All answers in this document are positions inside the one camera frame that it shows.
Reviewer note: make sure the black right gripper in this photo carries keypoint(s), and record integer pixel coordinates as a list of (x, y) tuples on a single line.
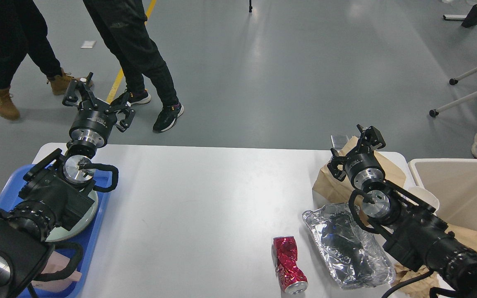
[(363, 169)]

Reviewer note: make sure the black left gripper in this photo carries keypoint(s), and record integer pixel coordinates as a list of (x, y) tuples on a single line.
[(91, 125)]

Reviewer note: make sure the green plate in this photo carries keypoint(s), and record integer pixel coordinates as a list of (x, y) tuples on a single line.
[(77, 225)]

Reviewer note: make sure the pink mug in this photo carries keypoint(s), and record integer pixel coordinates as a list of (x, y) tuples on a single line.
[(55, 263)]

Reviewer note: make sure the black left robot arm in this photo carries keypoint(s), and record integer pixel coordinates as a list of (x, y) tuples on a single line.
[(56, 195)]

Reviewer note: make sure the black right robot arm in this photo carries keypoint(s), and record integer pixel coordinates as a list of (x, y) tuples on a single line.
[(413, 234)]

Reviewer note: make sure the brown paper bag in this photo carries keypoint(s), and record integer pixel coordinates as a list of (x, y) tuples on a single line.
[(333, 191)]

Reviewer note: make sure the white paper scrap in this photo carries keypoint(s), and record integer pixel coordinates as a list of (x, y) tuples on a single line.
[(88, 44)]

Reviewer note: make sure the white paper cup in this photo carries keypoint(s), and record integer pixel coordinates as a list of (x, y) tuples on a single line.
[(425, 195)]

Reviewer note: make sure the person in black trousers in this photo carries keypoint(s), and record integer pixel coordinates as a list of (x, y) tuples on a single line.
[(121, 25)]

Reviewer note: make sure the aluminium foil tray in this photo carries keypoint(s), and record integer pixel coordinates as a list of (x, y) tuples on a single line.
[(353, 256)]

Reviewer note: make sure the beige plastic bin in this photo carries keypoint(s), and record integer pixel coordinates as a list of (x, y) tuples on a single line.
[(454, 183)]

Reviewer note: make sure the crushed red can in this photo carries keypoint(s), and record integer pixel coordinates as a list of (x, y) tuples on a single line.
[(291, 279)]

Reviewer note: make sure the pink plate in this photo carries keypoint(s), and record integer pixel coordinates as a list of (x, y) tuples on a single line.
[(91, 219)]

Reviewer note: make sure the blue plastic tray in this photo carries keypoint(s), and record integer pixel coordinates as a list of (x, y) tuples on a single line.
[(87, 238)]

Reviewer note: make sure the brown paper in bin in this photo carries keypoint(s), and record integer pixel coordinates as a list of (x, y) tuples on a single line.
[(465, 236)]

